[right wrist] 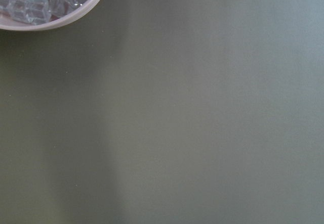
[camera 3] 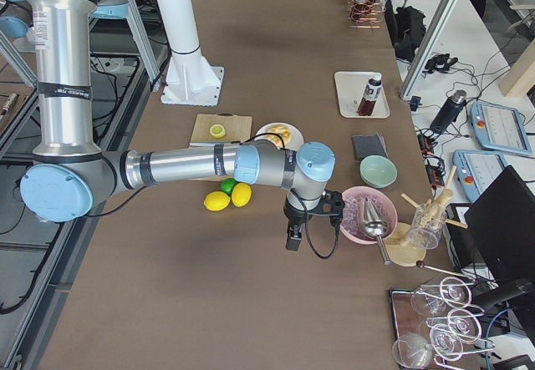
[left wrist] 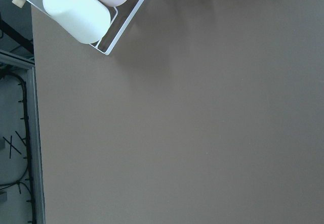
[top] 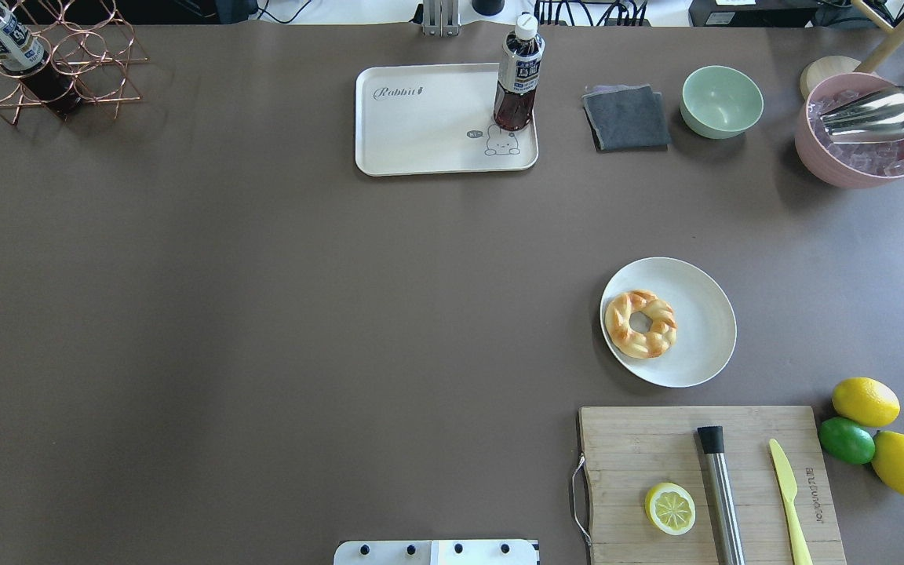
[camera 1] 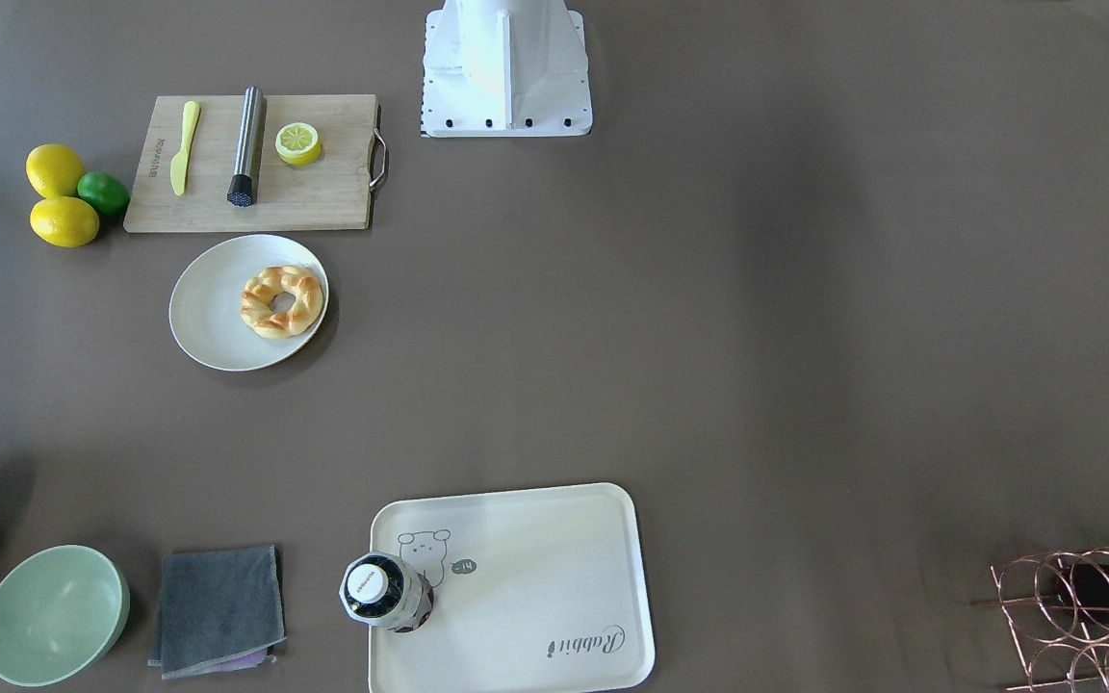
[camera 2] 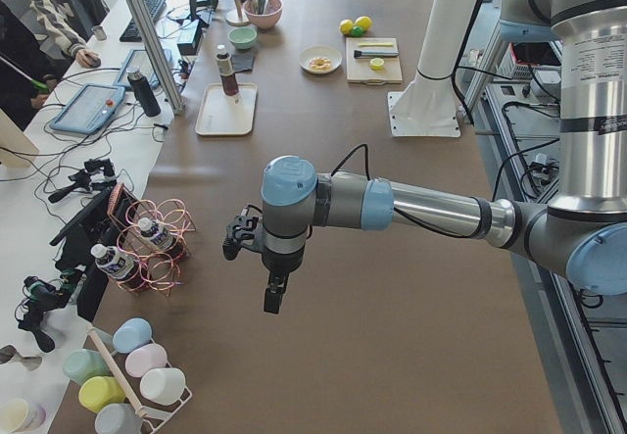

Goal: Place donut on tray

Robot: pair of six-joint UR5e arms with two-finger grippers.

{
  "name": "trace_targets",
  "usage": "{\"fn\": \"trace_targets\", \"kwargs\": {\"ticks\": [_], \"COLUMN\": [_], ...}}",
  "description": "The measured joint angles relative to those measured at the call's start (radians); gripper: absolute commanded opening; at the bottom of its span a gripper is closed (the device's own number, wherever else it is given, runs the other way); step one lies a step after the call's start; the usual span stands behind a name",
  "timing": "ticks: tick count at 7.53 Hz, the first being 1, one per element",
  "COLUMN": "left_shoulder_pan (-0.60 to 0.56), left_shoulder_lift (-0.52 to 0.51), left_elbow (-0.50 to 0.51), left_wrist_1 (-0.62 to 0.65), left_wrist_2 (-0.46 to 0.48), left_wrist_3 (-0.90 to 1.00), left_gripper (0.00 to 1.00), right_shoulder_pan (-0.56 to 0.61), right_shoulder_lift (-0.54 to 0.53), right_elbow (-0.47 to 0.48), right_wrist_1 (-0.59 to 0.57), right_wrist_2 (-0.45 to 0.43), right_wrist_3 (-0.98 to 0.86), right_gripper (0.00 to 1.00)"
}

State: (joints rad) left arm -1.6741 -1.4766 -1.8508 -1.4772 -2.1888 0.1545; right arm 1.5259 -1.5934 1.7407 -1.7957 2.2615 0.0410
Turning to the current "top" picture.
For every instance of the white round plate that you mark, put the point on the white round plate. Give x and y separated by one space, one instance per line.
707 328

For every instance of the cream rabbit tray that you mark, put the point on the cream rabbit tray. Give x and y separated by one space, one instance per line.
435 119

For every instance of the braided donut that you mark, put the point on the braided donut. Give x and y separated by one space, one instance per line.
661 334

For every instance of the brown tea bottle on tray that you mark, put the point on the brown tea bottle on tray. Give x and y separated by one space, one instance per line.
518 74

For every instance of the grey folded cloth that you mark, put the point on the grey folded cloth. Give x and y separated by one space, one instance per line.
626 117

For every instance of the bamboo cutting board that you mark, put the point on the bamboo cutting board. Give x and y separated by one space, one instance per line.
629 449

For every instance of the steel muddler black tip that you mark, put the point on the steel muddler black tip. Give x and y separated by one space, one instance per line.
728 538

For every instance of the lemon half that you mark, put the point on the lemon half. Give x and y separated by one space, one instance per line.
670 508

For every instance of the mint green bowl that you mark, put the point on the mint green bowl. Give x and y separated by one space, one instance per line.
720 102

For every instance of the yellow plastic knife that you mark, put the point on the yellow plastic knife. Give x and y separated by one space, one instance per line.
788 486

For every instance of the green lime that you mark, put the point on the green lime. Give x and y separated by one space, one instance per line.
846 440

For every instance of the whole lemon upper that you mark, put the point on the whole lemon upper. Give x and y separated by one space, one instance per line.
866 401

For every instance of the pink ice bowl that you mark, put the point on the pink ice bowl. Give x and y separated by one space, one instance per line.
815 156

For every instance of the wooden round stand base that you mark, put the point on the wooden round stand base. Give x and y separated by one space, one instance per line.
824 68

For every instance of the steel ice scoop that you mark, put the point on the steel ice scoop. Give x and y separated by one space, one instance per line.
875 118

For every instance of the tea bottle in rack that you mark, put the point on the tea bottle in rack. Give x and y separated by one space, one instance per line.
24 57

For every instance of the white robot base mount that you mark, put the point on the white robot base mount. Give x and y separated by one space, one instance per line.
439 551

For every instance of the copper wire bottle rack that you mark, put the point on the copper wire bottle rack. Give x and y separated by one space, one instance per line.
89 48

